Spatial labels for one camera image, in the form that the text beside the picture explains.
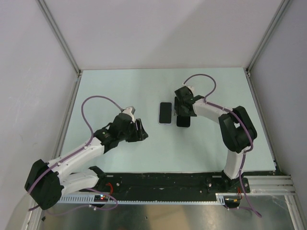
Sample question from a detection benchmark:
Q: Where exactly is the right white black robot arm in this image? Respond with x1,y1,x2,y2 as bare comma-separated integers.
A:
175,86,257,192

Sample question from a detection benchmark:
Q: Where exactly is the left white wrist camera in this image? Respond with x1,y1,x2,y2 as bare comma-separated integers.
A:
122,106,135,122

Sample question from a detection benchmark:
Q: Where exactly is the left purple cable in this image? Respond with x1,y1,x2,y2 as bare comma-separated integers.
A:
25,95,125,216

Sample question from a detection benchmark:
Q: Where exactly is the right aluminium frame post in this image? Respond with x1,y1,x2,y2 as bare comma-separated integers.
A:
246,0,292,77

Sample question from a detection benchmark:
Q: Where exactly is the aluminium frame post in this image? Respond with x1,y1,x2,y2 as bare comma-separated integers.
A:
246,0,292,77
35,0,82,75

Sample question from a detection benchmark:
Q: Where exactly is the grey slotted cable duct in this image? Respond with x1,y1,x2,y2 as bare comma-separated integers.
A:
58,194,224,205

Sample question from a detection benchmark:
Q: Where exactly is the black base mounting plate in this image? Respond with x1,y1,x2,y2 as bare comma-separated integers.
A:
92,172,250,202

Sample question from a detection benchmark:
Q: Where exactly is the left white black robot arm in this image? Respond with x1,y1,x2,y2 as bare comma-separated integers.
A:
24,113,148,210

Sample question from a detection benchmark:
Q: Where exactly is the controller board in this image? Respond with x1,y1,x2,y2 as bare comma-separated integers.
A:
94,195,109,202
224,197,241,209

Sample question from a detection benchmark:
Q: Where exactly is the left controller board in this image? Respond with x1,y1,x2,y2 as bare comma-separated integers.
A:
94,195,109,202

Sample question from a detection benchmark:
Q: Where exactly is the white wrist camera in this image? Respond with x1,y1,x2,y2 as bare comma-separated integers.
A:
122,106,135,122
183,84,195,91

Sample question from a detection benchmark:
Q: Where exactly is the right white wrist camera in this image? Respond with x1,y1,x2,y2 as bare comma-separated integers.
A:
183,84,195,91

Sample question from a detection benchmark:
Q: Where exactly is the right controller board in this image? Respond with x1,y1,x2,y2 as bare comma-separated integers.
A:
224,197,241,209

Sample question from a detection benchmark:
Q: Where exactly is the black phone case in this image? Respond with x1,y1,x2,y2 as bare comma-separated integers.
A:
176,115,192,128

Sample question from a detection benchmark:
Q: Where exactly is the black smartphone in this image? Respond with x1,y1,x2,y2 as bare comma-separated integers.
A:
177,116,191,127
159,102,173,124

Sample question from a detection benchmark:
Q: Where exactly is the left aluminium frame post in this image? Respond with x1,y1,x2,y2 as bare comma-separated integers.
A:
35,0,82,75

